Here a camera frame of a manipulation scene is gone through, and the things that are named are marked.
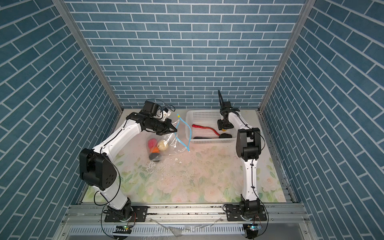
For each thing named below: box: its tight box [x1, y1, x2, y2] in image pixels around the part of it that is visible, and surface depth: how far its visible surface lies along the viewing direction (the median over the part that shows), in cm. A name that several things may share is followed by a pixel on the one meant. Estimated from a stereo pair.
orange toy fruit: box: [150, 146, 160, 154], surface depth 93 cm
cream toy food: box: [157, 139, 169, 151], surface depth 93 cm
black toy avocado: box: [218, 133, 233, 139], surface depth 101 cm
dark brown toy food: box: [149, 152, 161, 160], surface depth 90 cm
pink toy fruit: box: [148, 138, 158, 149], surface depth 98 cm
